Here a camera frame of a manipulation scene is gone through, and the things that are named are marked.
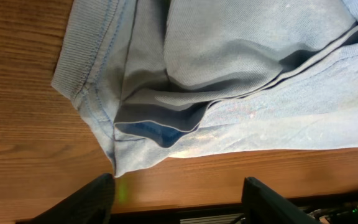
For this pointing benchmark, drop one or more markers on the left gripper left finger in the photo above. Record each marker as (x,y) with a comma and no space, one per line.
(91,204)

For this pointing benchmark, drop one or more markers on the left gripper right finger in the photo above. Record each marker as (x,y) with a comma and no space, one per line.
(262,205)

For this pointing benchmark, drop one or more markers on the light blue printed t-shirt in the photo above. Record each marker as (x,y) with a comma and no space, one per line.
(159,79)

